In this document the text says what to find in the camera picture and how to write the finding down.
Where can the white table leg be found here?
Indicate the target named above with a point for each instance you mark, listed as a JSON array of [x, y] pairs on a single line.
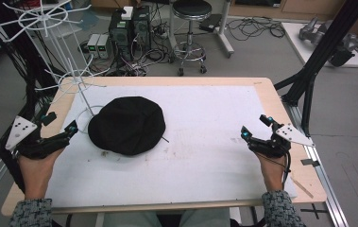
[[225, 31]]

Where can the black round stool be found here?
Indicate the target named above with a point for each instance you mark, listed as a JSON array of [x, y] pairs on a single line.
[[191, 9]]

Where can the white table mat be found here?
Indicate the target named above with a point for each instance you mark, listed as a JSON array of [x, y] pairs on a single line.
[[205, 142]]

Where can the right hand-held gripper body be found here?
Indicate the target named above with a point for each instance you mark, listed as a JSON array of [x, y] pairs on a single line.
[[269, 146]]

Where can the person's legs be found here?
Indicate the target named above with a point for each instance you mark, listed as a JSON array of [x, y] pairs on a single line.
[[167, 218]]

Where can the black hat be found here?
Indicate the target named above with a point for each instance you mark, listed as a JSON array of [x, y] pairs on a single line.
[[127, 126]]

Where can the black tape strip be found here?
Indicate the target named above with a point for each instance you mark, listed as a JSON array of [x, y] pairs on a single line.
[[310, 162]]

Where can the aluminium rail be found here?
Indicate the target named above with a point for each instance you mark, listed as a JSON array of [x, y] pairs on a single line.
[[320, 176]]

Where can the thin wooden stick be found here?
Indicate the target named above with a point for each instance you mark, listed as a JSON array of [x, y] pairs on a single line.
[[302, 188]]

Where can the person's left hand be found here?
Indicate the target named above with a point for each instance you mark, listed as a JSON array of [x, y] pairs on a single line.
[[38, 175]]

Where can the black metal frame stand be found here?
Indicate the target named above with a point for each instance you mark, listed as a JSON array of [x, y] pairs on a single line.
[[331, 41]]

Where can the grey power supply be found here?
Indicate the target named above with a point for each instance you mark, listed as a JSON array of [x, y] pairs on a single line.
[[104, 45], [93, 44]]

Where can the black tape cross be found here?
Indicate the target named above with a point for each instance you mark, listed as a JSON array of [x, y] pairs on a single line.
[[315, 210]]

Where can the flat black box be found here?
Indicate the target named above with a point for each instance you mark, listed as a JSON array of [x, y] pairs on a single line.
[[210, 22]]

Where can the person's right hand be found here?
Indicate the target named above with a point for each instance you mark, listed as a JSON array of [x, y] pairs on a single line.
[[272, 173]]

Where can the white floor board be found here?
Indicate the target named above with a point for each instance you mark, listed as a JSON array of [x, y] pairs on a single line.
[[296, 41]]

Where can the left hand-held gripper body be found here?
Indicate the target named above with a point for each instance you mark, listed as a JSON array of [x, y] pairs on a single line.
[[42, 146]]

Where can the grey robot part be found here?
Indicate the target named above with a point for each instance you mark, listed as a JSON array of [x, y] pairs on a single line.
[[318, 31]]

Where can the black computer tower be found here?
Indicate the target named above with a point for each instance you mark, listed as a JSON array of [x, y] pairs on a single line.
[[120, 31], [142, 26]]

